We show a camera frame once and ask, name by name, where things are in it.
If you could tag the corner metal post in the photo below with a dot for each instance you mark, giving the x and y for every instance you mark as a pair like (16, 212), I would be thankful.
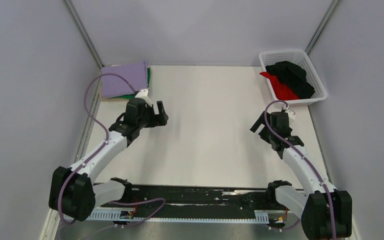
(72, 11)
(328, 15)

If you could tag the black t shirt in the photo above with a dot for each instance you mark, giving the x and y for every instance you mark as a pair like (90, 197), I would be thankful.
(293, 76)

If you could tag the red t shirt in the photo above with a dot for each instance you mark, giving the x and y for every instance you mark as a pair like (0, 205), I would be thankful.
(282, 91)

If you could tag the purple t shirt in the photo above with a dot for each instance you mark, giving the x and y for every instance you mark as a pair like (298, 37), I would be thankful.
(123, 79)

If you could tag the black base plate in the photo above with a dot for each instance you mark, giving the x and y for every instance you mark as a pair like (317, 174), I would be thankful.
(200, 201)

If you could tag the aluminium frame rail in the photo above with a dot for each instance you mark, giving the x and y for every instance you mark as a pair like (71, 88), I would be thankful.
(192, 202)

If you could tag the right corner metal post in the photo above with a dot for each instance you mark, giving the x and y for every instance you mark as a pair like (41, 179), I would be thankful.
(328, 15)

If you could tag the left corner metal post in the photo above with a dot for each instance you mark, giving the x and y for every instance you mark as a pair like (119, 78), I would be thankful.
(72, 11)

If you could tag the folded green t shirt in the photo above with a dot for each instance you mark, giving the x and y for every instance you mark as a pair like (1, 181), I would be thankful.
(130, 96)

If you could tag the white slotted cable duct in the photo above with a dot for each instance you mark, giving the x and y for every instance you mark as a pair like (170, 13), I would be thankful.
(123, 215)

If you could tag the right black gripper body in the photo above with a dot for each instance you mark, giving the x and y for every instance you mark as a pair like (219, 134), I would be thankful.
(266, 134)

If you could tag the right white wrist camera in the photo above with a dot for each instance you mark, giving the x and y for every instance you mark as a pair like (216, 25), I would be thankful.
(291, 114)

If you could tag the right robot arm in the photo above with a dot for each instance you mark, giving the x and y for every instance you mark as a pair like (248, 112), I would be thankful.
(308, 179)

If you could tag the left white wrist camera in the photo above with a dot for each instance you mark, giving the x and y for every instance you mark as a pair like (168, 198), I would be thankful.
(143, 97)

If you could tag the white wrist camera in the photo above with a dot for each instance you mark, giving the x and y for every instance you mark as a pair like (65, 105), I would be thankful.
(291, 114)
(143, 97)

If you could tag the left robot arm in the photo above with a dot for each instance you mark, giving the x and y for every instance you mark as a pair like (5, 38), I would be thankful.
(74, 191)

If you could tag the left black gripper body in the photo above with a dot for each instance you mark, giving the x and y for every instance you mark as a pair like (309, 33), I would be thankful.
(144, 119)

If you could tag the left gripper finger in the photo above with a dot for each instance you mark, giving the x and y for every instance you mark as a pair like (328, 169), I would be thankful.
(162, 117)
(153, 117)

